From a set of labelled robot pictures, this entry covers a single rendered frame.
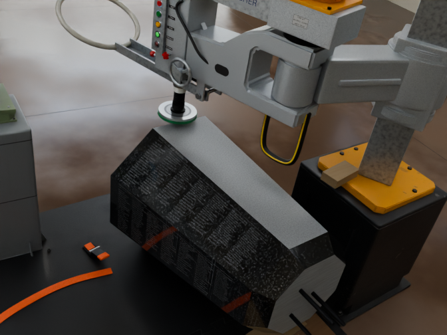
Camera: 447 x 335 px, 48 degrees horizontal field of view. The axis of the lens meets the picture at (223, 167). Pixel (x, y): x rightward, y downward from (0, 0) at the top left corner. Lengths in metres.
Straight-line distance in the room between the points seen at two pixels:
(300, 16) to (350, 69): 0.37
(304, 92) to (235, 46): 0.38
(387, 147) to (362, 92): 0.44
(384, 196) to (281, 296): 0.87
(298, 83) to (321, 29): 0.28
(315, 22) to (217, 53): 0.55
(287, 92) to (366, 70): 0.37
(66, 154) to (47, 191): 0.46
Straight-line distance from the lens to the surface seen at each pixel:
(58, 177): 3.77
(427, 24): 2.48
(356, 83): 2.33
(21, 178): 2.85
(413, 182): 2.94
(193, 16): 2.47
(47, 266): 3.12
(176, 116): 2.75
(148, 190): 2.58
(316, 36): 2.04
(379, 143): 2.72
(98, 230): 3.31
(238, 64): 2.32
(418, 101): 2.53
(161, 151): 2.64
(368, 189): 2.75
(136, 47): 3.00
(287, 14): 2.09
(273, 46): 2.19
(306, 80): 2.19
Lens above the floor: 2.28
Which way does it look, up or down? 35 degrees down
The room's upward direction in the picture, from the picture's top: 10 degrees clockwise
